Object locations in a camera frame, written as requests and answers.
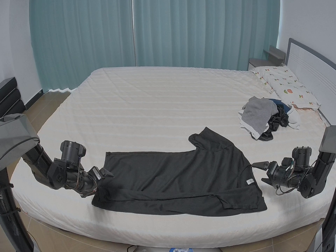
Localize grey bedside table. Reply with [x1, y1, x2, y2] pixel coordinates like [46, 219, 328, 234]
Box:
[249, 45, 286, 71]

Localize black cable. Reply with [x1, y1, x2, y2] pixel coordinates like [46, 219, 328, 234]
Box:
[275, 185, 300, 196]

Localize white printed pillow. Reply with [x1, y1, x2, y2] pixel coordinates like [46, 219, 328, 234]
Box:
[251, 66, 322, 109]

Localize blue-green curtain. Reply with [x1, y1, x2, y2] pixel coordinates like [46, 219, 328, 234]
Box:
[132, 0, 282, 71]
[28, 0, 137, 93]

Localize bed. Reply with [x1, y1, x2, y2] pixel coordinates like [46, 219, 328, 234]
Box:
[10, 38, 336, 246]

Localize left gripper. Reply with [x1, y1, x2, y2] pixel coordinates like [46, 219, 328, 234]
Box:
[84, 166, 106, 194]

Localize black chest of drawers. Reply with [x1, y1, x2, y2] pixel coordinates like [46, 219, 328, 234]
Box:
[0, 77, 25, 117]

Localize black T-shirt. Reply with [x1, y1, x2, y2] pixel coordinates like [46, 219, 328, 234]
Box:
[91, 126, 268, 217]

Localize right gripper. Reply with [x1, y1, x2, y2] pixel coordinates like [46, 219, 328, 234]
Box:
[251, 161, 283, 190]

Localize pile of clothes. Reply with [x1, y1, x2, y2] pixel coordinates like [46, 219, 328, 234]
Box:
[238, 96, 301, 142]

